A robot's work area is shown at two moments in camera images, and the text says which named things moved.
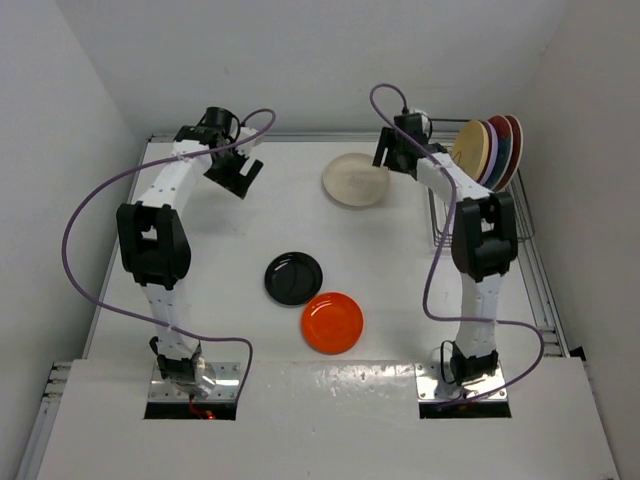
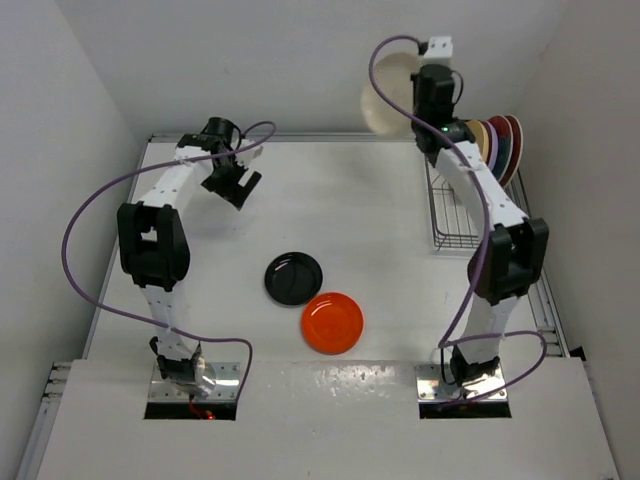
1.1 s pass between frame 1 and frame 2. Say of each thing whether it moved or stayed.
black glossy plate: stayed
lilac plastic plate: stayed
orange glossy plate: stayed
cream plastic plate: moved
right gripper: moved
